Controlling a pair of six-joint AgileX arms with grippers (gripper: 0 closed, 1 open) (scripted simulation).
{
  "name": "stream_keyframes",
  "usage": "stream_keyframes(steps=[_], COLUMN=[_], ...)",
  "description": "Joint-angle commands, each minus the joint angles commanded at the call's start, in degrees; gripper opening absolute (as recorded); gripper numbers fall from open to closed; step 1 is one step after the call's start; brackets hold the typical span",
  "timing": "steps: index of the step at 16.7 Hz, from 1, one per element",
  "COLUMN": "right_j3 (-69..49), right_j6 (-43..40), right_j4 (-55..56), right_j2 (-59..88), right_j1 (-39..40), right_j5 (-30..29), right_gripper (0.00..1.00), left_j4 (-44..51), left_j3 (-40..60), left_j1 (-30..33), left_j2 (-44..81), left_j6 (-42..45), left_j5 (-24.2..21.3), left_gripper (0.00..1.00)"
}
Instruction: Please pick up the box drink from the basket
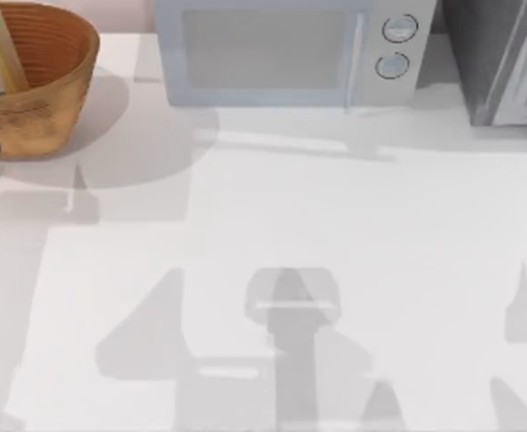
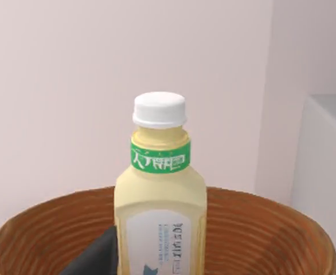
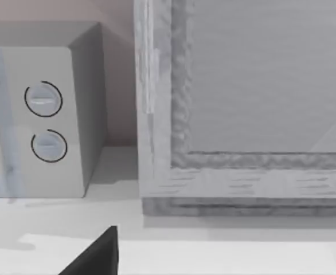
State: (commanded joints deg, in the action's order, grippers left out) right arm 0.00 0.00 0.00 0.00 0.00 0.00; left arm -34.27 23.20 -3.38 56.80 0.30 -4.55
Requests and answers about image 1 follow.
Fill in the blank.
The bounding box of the microwave door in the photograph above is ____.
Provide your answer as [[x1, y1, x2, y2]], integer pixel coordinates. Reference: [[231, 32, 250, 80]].
[[149, 0, 372, 109]]

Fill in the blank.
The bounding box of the pale microwave oven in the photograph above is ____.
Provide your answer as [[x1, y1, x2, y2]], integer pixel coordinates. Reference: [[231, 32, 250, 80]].
[[148, 0, 439, 112]]

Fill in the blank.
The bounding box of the microwave knob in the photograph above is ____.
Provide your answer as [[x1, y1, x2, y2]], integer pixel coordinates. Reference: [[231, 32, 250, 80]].
[[374, 50, 411, 81], [381, 13, 420, 45]]

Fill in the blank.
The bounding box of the wooden basket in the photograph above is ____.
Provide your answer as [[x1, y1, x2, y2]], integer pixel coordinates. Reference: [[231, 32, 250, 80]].
[[0, 0, 102, 161]]

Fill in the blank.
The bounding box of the grey cabinet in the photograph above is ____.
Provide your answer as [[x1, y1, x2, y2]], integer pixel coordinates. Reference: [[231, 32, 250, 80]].
[[441, 0, 527, 128]]

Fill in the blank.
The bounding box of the microwave door handle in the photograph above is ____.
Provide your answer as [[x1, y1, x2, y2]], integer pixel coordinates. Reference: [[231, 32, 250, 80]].
[[344, 12, 366, 110]]

